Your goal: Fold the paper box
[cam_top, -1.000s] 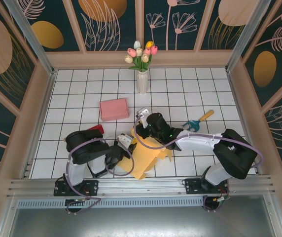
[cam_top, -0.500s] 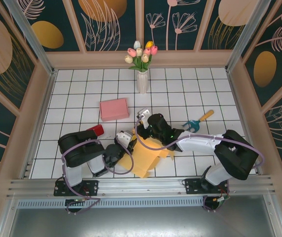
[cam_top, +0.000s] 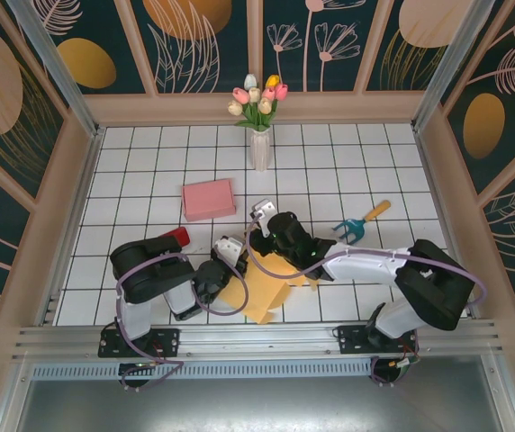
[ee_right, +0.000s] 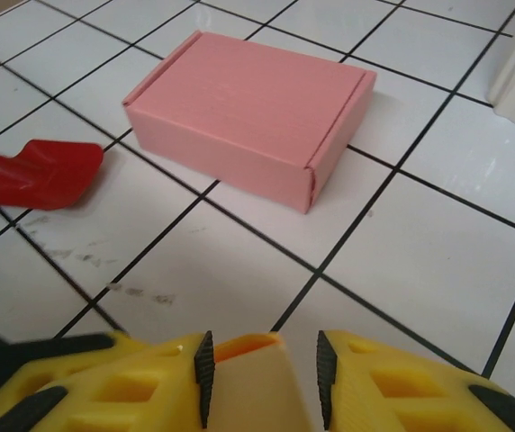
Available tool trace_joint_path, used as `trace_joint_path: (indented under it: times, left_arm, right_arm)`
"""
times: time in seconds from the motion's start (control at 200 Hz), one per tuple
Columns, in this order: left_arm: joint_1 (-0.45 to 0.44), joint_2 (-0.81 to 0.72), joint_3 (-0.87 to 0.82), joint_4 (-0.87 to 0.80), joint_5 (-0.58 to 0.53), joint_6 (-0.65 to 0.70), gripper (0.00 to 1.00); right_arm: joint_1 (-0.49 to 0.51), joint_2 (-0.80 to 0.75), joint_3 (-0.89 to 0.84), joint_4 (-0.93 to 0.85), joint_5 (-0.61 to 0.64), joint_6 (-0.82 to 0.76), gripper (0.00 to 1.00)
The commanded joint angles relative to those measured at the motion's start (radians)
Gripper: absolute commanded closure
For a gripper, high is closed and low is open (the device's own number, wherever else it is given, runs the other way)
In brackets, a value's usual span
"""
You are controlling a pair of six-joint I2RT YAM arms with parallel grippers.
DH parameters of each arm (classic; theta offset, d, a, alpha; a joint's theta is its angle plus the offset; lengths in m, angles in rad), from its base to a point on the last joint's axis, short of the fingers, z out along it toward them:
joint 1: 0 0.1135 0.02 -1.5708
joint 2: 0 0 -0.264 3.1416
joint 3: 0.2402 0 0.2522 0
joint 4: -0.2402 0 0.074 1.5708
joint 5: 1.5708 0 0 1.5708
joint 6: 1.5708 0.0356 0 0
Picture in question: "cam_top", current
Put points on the aluminium frame post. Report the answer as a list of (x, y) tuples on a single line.
[(449, 67), (59, 67)]

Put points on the pink paper box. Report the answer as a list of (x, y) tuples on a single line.
[(208, 200)]

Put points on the aluminium mounting rail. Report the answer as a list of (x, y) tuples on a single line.
[(257, 342)]

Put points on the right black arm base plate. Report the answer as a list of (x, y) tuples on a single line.
[(349, 346)]

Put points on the yellow paper box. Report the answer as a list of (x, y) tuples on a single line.
[(257, 292)]

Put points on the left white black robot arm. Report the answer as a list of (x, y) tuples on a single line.
[(149, 270)]

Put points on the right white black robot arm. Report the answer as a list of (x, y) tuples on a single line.
[(361, 265)]

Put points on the grey metal sheet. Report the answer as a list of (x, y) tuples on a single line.
[(257, 405)]

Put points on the white ribbed vase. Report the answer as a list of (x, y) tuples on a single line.
[(259, 150)]

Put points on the aluminium table side rail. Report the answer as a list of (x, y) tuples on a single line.
[(86, 180), (432, 180)]

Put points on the artificial tulip bouquet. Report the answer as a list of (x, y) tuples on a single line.
[(255, 108)]

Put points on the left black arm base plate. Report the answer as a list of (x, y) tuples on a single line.
[(169, 342)]

